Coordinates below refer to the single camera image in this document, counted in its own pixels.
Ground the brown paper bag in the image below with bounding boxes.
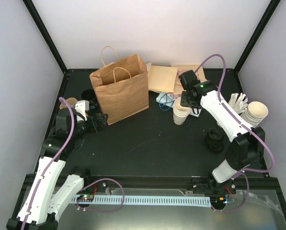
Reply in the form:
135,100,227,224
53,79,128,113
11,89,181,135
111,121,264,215
89,54,149,125

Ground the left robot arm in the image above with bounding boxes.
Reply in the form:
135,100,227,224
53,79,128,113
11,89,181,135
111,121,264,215
6,108,108,230

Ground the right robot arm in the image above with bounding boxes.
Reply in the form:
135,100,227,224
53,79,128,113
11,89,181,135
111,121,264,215
174,70,265,194

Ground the blue checkered paper bag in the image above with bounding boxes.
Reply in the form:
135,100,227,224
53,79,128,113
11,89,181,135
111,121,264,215
167,93,181,104

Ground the white paper cup stack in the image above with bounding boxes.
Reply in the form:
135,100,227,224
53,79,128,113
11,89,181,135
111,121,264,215
173,97,191,125

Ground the black cup sleeve stack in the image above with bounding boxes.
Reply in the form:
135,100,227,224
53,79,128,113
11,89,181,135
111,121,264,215
81,89,101,115

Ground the brown cardboard cup carrier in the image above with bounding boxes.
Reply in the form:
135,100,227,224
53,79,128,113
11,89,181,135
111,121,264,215
59,97,78,110

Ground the yellow padded envelope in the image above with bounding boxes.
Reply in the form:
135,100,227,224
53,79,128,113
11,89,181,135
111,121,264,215
146,63,178,92

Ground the jar of white stirrers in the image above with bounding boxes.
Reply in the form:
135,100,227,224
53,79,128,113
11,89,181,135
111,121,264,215
228,93,248,115

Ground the black lid stack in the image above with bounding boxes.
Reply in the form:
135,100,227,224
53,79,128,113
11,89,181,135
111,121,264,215
206,129,224,154

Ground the white lid stack on sleeve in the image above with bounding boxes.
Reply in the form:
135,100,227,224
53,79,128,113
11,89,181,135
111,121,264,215
241,101,269,127

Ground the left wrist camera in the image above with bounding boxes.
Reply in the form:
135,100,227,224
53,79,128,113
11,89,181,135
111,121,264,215
75,100,89,122

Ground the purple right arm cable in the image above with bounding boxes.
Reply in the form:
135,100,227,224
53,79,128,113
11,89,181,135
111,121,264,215
194,53,275,213

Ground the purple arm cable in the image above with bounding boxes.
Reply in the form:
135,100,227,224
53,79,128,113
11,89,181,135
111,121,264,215
20,96,125,230
194,53,275,213

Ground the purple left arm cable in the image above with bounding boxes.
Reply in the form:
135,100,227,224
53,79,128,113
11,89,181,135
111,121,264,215
20,96,125,230

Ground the light blue cable duct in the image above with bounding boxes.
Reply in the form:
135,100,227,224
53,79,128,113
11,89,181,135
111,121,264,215
70,195,211,207

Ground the black frame post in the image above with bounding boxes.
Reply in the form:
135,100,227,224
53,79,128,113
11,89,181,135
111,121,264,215
23,0,68,74
234,0,281,74

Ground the right black frame post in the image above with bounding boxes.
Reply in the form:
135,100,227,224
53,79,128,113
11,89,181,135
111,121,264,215
234,0,281,74

